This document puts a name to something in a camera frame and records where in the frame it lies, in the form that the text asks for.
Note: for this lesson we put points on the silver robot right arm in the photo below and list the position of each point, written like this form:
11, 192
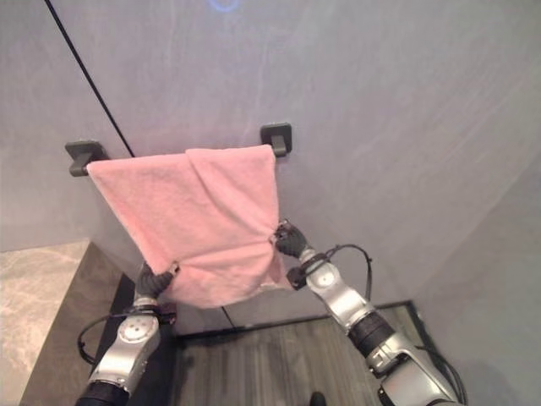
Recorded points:
372, 334

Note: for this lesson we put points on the dark grey towel rail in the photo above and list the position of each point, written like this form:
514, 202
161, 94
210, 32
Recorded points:
277, 139

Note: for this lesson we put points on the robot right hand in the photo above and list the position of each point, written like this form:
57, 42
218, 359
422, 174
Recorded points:
291, 241

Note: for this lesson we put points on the pink terry towel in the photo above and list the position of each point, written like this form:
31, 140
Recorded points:
194, 220

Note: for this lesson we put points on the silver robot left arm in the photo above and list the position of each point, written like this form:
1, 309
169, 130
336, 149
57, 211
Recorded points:
125, 347

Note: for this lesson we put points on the marble sink counter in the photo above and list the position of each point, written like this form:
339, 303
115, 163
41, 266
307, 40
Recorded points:
38, 313

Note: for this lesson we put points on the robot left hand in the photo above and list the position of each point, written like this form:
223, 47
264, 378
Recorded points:
149, 282

